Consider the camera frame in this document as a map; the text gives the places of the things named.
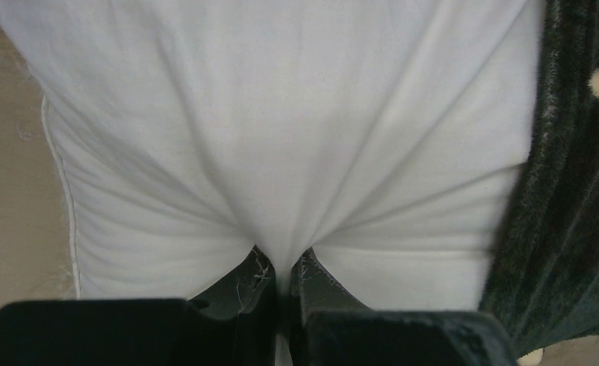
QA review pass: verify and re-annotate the black pillowcase with beige flowers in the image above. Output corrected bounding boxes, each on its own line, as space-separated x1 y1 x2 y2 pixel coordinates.
479 1 599 357

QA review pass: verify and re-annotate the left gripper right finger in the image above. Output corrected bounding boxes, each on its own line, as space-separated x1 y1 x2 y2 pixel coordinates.
288 249 517 366

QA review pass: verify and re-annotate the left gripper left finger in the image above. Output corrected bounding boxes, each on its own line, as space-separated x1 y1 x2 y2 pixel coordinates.
0 248 277 365

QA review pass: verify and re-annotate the white pillow insert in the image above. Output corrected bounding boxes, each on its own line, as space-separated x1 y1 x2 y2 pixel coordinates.
0 1 544 365

